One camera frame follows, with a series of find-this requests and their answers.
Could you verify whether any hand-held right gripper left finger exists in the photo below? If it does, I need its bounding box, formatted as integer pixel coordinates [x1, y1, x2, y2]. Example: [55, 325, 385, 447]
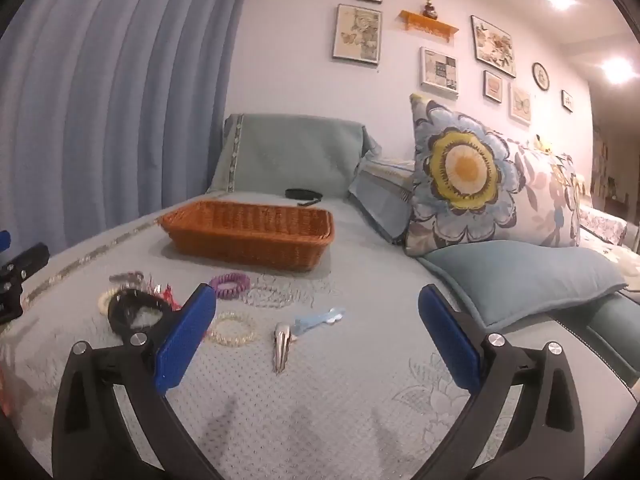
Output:
[51, 282, 221, 480]

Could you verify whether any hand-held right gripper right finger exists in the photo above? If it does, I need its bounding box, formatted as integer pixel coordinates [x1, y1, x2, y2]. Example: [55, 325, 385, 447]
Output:
[417, 284, 586, 480]

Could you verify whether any red woven cord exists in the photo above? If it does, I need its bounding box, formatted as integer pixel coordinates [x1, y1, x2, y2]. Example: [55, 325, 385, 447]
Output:
[145, 280, 182, 311]

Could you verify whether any clear bead bracelet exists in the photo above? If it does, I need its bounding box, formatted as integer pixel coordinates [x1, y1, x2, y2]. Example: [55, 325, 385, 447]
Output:
[202, 311, 257, 347]

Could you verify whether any black hair clip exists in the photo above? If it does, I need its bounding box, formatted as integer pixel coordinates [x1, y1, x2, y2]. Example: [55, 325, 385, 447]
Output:
[107, 290, 173, 346]

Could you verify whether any silver hair clip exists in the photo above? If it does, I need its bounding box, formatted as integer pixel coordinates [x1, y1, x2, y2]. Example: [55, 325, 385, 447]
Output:
[272, 322, 296, 375]

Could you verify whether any orange wicker basket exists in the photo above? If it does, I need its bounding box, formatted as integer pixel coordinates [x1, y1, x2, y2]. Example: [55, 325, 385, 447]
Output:
[157, 201, 335, 272]

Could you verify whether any light blue hair clip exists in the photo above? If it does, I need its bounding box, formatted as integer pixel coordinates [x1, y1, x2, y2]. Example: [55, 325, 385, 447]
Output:
[292, 307, 346, 341]

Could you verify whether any teal cushion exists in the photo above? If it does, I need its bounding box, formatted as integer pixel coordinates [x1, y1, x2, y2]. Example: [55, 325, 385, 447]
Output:
[417, 240, 628, 331]

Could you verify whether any striped-trim sofa back cushion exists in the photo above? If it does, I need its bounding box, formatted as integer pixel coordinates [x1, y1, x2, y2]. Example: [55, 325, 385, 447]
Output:
[348, 157, 416, 246]

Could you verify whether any large-flower floral pillow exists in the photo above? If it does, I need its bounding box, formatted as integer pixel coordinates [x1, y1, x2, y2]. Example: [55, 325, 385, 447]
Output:
[405, 92, 526, 256]

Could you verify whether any small-flower floral pillow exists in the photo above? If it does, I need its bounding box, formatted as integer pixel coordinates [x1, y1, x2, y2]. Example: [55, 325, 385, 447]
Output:
[515, 142, 583, 248]

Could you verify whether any blue curtain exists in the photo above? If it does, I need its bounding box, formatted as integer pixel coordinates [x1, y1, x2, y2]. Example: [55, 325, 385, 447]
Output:
[0, 0, 253, 281]

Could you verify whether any floral patterned cloth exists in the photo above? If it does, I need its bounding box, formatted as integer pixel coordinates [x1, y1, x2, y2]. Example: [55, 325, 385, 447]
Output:
[580, 205, 640, 261]

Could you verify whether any teal armrest cover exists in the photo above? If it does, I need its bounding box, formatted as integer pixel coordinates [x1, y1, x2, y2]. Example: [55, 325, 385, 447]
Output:
[207, 112, 383, 196]

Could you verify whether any purple spiral hair tie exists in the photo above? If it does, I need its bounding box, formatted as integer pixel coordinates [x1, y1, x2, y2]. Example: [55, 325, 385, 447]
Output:
[209, 272, 251, 302]

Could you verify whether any cream bracelet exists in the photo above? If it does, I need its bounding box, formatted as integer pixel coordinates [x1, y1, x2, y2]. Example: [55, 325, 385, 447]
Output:
[97, 287, 123, 315]

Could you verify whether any clear bead necklace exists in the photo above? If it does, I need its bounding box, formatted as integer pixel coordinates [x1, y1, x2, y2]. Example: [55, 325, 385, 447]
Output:
[240, 280, 311, 310]

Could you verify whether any black strap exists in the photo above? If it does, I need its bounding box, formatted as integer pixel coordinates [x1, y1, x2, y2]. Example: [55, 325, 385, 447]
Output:
[285, 188, 322, 207]

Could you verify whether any white butterfly picture frame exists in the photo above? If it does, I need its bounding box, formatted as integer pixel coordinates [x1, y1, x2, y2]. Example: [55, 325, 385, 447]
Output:
[509, 81, 533, 126]

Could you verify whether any small black picture frame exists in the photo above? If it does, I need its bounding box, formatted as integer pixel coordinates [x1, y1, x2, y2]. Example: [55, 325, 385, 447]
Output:
[483, 70, 503, 104]

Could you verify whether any patchwork picture frame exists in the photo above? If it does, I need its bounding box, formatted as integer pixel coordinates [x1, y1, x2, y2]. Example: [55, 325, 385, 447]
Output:
[420, 47, 459, 96]

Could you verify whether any flower painting picture frame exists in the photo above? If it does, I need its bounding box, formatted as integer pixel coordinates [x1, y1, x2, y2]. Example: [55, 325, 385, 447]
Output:
[470, 15, 517, 79]

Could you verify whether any orange wall shelf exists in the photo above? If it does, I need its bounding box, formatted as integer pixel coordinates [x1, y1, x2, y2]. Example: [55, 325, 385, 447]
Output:
[398, 9, 460, 41]

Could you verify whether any large butterfly picture frame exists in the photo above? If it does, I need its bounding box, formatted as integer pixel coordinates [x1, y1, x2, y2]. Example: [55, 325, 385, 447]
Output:
[331, 4, 382, 65]

